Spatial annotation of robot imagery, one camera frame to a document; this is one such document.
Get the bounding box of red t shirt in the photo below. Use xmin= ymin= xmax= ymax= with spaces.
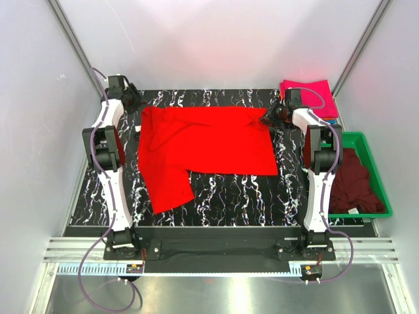
xmin=138 ymin=107 xmax=278 ymax=214

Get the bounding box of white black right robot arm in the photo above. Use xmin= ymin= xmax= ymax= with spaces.
xmin=259 ymin=87 xmax=343 ymax=260

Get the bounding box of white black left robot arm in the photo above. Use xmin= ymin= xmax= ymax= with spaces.
xmin=82 ymin=74 xmax=144 ymax=260

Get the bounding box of folded pink t shirt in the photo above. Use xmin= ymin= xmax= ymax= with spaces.
xmin=282 ymin=78 xmax=339 ymax=119

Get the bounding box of green plastic bin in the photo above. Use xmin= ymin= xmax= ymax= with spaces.
xmin=306 ymin=131 xmax=393 ymax=219

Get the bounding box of maroon t shirt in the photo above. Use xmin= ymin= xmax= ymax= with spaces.
xmin=329 ymin=148 xmax=386 ymax=215

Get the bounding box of right connector box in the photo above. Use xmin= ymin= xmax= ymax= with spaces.
xmin=302 ymin=264 xmax=323 ymax=277

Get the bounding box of connector box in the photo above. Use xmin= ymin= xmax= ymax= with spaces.
xmin=302 ymin=264 xmax=323 ymax=277
xmin=126 ymin=264 xmax=144 ymax=274

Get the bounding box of left connector box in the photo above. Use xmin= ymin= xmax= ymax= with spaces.
xmin=126 ymin=264 xmax=144 ymax=274

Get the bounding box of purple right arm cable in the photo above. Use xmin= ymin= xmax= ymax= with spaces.
xmin=271 ymin=86 xmax=356 ymax=284

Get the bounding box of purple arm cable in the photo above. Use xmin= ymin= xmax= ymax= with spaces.
xmin=77 ymin=67 xmax=143 ymax=311
xmin=271 ymin=86 xmax=356 ymax=284

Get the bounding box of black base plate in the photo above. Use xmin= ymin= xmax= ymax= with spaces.
xmin=103 ymin=225 xmax=337 ymax=274

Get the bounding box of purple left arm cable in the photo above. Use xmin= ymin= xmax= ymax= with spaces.
xmin=77 ymin=67 xmax=143 ymax=311

